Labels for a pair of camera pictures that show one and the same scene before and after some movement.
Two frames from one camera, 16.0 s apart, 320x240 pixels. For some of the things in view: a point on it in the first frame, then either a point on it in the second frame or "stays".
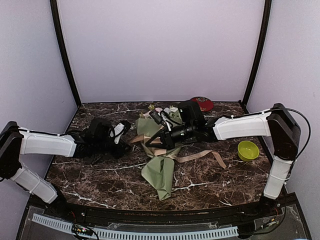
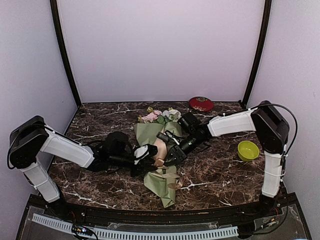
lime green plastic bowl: (247, 150) stays
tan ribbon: (179, 156) -> (159, 163)
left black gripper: (120, 151) -> (143, 166)
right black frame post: (260, 51) stays
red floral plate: (206, 104) stays
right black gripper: (166, 139) -> (178, 153)
